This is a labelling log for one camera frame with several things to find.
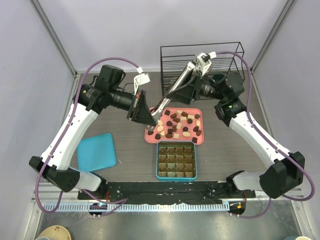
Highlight beige plate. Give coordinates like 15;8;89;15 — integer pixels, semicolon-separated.
36;225;72;240

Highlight stainless steel tongs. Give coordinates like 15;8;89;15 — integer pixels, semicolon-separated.
151;60;196;122

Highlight gold plastic chocolate insert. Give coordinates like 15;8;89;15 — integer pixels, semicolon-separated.
158;142;196;179

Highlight dark green mug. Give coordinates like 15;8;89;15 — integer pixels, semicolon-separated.
212;73;225;83

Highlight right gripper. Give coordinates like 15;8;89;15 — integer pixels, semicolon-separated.
165;67;227;106

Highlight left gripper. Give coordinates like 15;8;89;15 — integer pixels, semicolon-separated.
109;87;157;127

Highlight white cable duct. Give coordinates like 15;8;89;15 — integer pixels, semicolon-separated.
42;202;230;213

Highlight blue tin lid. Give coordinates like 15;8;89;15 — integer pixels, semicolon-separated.
76;133;117;173

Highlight pink tray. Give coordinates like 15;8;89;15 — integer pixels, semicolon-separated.
144;107;204;145

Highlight blue chocolate tin box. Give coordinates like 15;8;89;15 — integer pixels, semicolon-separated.
155;140;198;181

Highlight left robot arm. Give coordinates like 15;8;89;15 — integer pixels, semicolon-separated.
29;64;157;200

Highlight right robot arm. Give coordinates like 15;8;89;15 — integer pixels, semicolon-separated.
166;72;305;199

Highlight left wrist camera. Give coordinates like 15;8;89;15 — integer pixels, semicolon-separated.
133;72;151;86

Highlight black wire rack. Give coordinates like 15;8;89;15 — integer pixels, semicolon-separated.
160;41;246;95

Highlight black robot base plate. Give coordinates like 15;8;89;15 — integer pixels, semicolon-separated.
77;181;256;205

